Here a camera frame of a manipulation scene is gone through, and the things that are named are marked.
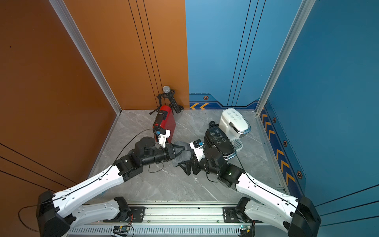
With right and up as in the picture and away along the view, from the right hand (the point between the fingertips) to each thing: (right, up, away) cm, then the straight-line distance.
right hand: (186, 159), depth 72 cm
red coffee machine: (-11, +18, +19) cm, 28 cm away
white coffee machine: (+27, +17, +11) cm, 34 cm away
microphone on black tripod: (-16, +35, +31) cm, 50 cm away
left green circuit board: (-32, -34, 0) cm, 46 cm away
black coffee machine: (+15, +10, +4) cm, 19 cm away
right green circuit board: (+29, -34, +1) cm, 45 cm away
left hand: (0, +6, -5) cm, 8 cm away
